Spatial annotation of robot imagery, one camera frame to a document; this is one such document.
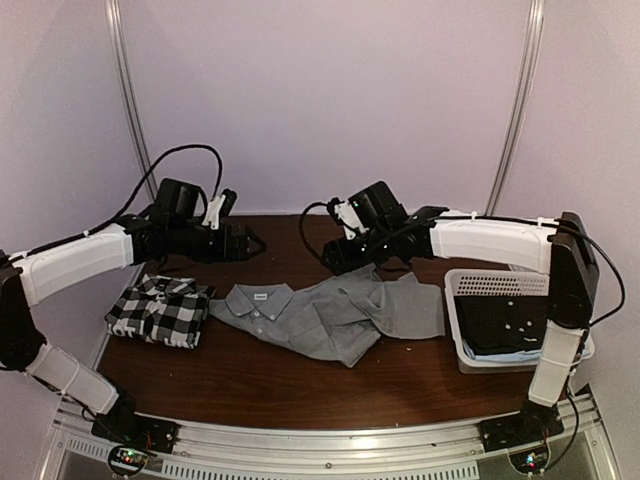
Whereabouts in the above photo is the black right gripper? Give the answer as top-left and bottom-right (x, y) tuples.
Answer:
(321, 226), (394, 276)

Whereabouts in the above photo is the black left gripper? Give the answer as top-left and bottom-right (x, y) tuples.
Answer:
(169, 222), (266, 265)

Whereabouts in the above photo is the grey long sleeve shirt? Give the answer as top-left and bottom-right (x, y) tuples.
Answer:
(209, 265), (445, 368)

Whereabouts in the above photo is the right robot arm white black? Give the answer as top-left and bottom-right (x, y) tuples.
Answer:
(321, 181), (599, 442)

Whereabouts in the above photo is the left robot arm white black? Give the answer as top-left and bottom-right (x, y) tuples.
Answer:
(1, 178), (266, 444)

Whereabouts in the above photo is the white plastic laundry basket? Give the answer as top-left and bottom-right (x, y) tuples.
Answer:
(443, 268), (596, 375)

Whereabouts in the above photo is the black white plaid folded shirt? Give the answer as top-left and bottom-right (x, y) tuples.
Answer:
(105, 274), (216, 350)

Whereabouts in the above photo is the black shirt in basket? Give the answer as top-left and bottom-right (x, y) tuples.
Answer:
(454, 296), (547, 356)

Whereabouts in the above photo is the light blue shirt in basket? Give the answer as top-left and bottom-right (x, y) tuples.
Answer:
(463, 342), (541, 364)

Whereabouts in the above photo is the left circuit board with LEDs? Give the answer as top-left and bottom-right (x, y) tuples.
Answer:
(107, 445), (149, 476)

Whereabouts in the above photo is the circuit board with leds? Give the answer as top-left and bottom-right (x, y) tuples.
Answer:
(107, 445), (149, 476)
(509, 446), (550, 476)

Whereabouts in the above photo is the right circuit board with LEDs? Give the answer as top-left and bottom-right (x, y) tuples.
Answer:
(509, 446), (550, 476)

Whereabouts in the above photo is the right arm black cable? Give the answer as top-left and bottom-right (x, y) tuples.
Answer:
(298, 200), (341, 269)

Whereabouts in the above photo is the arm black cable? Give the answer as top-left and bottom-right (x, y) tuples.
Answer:
(107, 144), (224, 226)
(298, 200), (341, 269)

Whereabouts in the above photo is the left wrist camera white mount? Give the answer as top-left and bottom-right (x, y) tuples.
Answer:
(202, 189), (237, 230)

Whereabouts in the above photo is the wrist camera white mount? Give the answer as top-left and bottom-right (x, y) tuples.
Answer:
(202, 189), (237, 230)
(327, 198), (368, 241)

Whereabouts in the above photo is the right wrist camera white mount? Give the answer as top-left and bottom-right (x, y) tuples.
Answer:
(327, 198), (368, 241)

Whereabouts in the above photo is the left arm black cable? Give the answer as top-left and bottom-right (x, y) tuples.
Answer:
(107, 144), (224, 226)

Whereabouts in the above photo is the right aluminium frame post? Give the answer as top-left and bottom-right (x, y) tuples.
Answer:
(485, 0), (545, 215)

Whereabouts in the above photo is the aluminium frame post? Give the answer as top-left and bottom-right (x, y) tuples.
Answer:
(485, 0), (545, 215)
(104, 0), (151, 175)

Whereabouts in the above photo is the front aluminium rail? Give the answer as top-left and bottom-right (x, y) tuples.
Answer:
(35, 392), (622, 479)

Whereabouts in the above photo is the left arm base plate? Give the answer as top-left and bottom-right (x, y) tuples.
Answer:
(91, 411), (178, 454)

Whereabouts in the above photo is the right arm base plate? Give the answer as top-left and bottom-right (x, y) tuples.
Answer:
(478, 401), (564, 452)

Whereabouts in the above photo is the left aluminium frame post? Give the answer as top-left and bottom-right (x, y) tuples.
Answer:
(104, 0), (151, 175)

